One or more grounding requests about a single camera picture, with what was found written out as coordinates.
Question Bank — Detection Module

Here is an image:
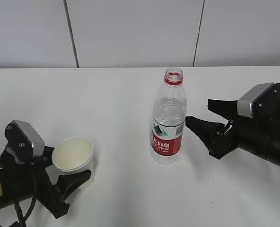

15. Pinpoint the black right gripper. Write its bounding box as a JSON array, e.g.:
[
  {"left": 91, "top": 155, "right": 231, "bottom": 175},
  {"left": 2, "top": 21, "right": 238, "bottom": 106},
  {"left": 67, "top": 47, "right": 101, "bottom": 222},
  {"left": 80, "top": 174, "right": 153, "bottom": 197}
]
[{"left": 185, "top": 83, "right": 280, "bottom": 159}]

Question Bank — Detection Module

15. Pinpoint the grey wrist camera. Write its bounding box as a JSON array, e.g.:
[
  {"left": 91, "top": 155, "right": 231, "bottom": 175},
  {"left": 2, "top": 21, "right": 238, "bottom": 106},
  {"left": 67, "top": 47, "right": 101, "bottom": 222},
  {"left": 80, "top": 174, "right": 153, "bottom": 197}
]
[
  {"left": 237, "top": 82, "right": 274, "bottom": 118},
  {"left": 12, "top": 120, "right": 45, "bottom": 157}
]

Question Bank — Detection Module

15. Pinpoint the clear water bottle red label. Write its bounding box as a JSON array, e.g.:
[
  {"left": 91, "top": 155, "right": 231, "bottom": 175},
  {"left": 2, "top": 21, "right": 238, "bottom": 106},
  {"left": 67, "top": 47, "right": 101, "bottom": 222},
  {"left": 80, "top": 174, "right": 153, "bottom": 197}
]
[{"left": 150, "top": 67, "right": 187, "bottom": 164}]

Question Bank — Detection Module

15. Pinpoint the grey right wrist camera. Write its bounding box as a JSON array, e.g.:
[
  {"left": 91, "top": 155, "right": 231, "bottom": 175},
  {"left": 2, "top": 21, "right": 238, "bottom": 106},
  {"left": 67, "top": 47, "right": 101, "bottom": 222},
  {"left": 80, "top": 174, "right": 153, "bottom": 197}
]
[{"left": 237, "top": 82, "right": 274, "bottom": 118}]

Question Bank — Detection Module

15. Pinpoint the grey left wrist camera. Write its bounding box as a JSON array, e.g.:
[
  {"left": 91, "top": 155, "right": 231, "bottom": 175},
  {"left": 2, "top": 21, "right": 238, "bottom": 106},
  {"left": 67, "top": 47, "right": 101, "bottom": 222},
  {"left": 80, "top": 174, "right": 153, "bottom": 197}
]
[{"left": 12, "top": 120, "right": 45, "bottom": 157}]

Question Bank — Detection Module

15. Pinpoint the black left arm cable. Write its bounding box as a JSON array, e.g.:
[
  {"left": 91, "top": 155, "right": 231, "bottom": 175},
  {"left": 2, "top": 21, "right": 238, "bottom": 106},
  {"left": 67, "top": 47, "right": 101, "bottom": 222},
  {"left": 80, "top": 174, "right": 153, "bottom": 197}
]
[{"left": 0, "top": 163, "right": 40, "bottom": 227}]

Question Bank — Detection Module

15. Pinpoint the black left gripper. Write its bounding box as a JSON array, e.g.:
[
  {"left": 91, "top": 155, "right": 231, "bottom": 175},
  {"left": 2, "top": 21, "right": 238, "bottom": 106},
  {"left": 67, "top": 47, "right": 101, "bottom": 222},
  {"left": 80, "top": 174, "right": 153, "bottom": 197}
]
[{"left": 0, "top": 125, "right": 92, "bottom": 218}]

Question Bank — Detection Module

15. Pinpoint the white paper cup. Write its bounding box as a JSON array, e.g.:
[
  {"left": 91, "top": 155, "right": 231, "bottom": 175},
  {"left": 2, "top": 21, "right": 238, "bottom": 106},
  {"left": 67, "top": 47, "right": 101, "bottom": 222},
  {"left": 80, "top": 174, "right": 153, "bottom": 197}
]
[{"left": 52, "top": 137, "right": 95, "bottom": 190}]

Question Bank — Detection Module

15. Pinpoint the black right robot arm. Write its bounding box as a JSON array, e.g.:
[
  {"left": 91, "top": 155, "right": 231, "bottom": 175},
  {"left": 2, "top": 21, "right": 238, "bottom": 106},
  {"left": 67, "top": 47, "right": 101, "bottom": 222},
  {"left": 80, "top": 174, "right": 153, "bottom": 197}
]
[{"left": 185, "top": 83, "right": 280, "bottom": 166}]

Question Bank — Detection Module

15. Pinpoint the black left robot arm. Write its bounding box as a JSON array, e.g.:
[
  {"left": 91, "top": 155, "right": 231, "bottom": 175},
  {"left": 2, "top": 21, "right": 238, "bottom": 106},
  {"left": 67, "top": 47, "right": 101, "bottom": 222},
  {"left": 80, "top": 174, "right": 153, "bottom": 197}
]
[{"left": 0, "top": 120, "right": 91, "bottom": 220}]

